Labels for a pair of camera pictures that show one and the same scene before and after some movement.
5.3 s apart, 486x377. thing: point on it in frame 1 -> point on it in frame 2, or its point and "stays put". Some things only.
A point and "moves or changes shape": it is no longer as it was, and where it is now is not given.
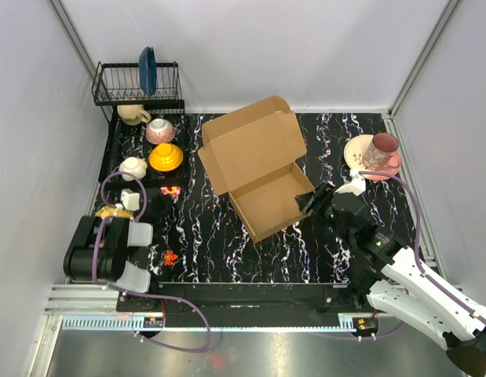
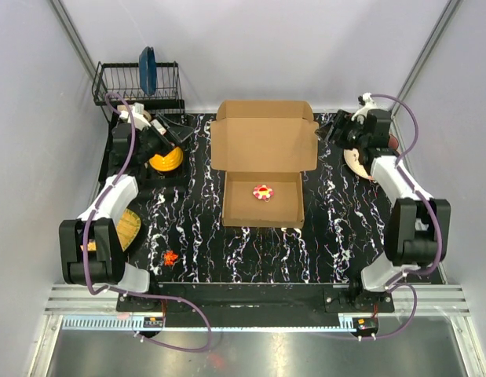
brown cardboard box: [250, 156] moves or changes shape
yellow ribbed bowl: [166, 157] stays put
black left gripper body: [166, 205] -> [151, 143]
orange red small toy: [169, 258] stays put
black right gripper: [308, 200] -> [342, 122]
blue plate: [147, 71] stays put
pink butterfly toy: [171, 190] -> [263, 192]
